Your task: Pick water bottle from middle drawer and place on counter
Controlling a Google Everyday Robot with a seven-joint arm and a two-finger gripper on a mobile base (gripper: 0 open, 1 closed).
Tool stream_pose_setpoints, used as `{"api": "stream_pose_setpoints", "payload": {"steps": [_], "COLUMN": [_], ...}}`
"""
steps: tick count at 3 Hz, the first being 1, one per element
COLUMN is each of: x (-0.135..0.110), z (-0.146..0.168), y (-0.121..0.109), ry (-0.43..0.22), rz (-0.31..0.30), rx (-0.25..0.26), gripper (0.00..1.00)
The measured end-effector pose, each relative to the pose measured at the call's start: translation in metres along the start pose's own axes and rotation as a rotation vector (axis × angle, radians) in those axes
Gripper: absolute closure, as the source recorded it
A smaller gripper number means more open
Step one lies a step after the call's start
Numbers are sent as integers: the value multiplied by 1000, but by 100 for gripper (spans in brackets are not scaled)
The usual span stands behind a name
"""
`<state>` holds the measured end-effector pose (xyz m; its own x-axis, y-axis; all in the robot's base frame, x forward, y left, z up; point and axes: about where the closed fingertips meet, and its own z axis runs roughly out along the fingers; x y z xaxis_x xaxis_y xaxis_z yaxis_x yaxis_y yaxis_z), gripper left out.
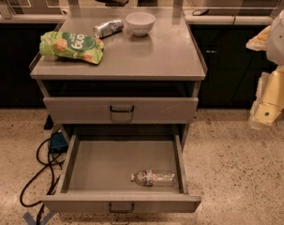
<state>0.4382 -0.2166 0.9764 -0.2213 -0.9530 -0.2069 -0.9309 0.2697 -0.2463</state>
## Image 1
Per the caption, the grey drawer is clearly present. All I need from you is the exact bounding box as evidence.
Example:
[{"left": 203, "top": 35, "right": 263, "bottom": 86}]
[
  {"left": 44, "top": 97, "right": 198, "bottom": 124},
  {"left": 42, "top": 135, "right": 202, "bottom": 213}
]

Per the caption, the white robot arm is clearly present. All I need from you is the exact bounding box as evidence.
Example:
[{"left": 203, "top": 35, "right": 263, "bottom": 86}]
[{"left": 246, "top": 8, "right": 284, "bottom": 129}]

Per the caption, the green chip bag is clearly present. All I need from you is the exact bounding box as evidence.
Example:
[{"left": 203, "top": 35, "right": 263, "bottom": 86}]
[{"left": 39, "top": 31, "right": 104, "bottom": 65}]

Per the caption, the blue power box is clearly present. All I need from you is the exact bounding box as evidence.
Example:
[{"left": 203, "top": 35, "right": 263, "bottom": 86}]
[{"left": 49, "top": 131, "right": 68, "bottom": 153}]

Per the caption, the white ceramic bowl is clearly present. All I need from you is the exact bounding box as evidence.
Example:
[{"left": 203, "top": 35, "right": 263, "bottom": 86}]
[{"left": 126, "top": 12, "right": 156, "bottom": 37}]

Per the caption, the grey drawer cabinet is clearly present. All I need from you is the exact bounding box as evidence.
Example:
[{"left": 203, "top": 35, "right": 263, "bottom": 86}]
[{"left": 31, "top": 7, "right": 206, "bottom": 136}]

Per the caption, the black floor cable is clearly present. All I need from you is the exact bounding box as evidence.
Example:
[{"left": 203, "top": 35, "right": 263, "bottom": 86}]
[{"left": 19, "top": 137, "right": 66, "bottom": 225}]

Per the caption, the black chair armrest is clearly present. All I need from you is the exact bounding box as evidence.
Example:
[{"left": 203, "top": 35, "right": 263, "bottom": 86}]
[{"left": 95, "top": 0, "right": 129, "bottom": 7}]

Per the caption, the silver soda can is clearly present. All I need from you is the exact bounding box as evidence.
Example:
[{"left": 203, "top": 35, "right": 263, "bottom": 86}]
[{"left": 93, "top": 18, "right": 124, "bottom": 38}]

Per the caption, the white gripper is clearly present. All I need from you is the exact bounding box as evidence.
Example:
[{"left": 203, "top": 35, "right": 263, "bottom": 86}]
[{"left": 246, "top": 26, "right": 284, "bottom": 129}]

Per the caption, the clear plastic water bottle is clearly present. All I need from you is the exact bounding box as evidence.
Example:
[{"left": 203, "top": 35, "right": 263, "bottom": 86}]
[{"left": 130, "top": 170, "right": 176, "bottom": 187}]

